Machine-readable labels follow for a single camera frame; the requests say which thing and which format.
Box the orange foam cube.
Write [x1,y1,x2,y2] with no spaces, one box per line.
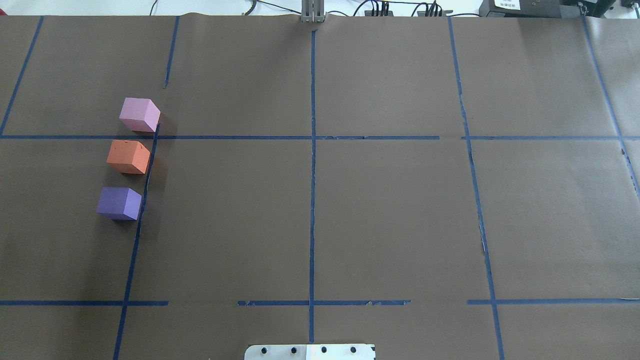
[106,139,151,174]

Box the brown paper table cover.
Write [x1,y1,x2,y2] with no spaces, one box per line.
[1,13,639,360]

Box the pink foam cube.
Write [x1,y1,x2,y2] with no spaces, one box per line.
[118,97,162,133]

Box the purple foam cube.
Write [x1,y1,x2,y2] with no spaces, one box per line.
[96,187,142,221]

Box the black box with label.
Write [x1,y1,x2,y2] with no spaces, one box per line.
[478,0,563,19]

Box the aluminium frame post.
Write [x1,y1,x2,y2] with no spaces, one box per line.
[301,0,326,23]

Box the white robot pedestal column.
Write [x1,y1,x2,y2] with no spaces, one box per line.
[244,343,377,360]

